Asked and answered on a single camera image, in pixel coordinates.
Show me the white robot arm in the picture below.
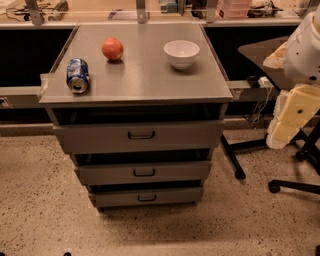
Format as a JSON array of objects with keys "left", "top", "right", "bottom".
[{"left": 263, "top": 5, "right": 320, "bottom": 149}]

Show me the grey drawer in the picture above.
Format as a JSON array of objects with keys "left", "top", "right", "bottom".
[
  {"left": 53, "top": 120, "right": 224, "bottom": 154},
  {"left": 89, "top": 187, "right": 203, "bottom": 208},
  {"left": 75, "top": 161, "right": 211, "bottom": 185}
]

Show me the grey middle drawer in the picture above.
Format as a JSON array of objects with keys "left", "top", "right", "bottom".
[{"left": 75, "top": 161, "right": 211, "bottom": 185}]

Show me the grey top drawer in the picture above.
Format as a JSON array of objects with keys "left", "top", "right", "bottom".
[{"left": 53, "top": 120, "right": 224, "bottom": 154}]

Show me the white bowl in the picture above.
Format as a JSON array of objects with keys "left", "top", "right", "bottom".
[{"left": 164, "top": 40, "right": 200, "bottom": 70}]

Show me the red apple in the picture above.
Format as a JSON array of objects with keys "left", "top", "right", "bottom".
[{"left": 102, "top": 38, "right": 124, "bottom": 61}]

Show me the pink plastic bin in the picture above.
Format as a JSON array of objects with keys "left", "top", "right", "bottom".
[{"left": 216, "top": 0, "right": 251, "bottom": 19}]

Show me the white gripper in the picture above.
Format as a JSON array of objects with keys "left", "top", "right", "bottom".
[{"left": 263, "top": 42, "right": 320, "bottom": 149}]

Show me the blue soda can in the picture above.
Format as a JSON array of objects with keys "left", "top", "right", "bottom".
[{"left": 66, "top": 58, "right": 90, "bottom": 94}]

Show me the grey bottom drawer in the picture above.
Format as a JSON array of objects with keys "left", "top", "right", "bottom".
[{"left": 89, "top": 187, "right": 203, "bottom": 208}]

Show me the black stand table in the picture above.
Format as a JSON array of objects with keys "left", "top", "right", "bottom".
[{"left": 220, "top": 35, "right": 320, "bottom": 180}]

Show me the black office chair base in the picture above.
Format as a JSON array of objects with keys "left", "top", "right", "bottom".
[{"left": 268, "top": 123, "right": 320, "bottom": 195}]

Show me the grey drawer cabinet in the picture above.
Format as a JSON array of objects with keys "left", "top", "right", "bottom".
[{"left": 38, "top": 22, "right": 234, "bottom": 212}]

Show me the white power adapter with cables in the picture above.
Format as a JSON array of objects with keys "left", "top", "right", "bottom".
[{"left": 249, "top": 76, "right": 273, "bottom": 127}]

